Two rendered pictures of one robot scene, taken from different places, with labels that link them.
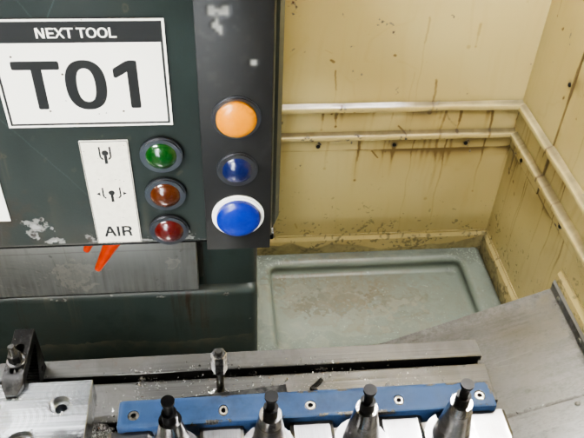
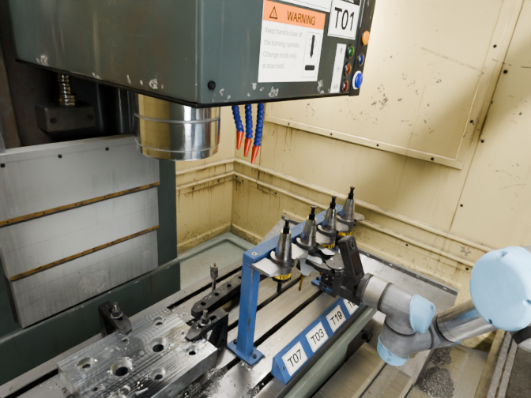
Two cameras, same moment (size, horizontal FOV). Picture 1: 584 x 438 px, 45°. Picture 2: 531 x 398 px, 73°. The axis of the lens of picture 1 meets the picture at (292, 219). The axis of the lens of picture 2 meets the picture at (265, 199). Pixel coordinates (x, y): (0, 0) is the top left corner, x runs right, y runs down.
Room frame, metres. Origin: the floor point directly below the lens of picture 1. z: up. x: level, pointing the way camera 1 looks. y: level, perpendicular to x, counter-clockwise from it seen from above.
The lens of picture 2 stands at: (-0.07, 0.70, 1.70)
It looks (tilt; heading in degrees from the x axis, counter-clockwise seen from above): 23 degrees down; 315
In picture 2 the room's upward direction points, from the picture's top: 5 degrees clockwise
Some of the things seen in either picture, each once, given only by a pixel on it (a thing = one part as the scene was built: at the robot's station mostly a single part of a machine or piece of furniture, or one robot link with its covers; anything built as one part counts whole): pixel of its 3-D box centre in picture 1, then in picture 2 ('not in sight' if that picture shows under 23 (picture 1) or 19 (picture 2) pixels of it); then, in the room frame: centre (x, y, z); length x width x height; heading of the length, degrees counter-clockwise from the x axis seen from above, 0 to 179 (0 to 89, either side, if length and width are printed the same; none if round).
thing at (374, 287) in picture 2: not in sight; (375, 290); (0.24, -0.01, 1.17); 0.08 x 0.05 x 0.08; 97
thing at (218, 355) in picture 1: (219, 374); (213, 279); (0.74, 0.11, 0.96); 0.03 x 0.03 x 0.13
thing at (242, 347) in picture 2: not in sight; (247, 310); (0.48, 0.19, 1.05); 0.10 x 0.05 x 0.30; 7
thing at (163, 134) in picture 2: not in sight; (178, 118); (0.54, 0.36, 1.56); 0.16 x 0.16 x 0.12
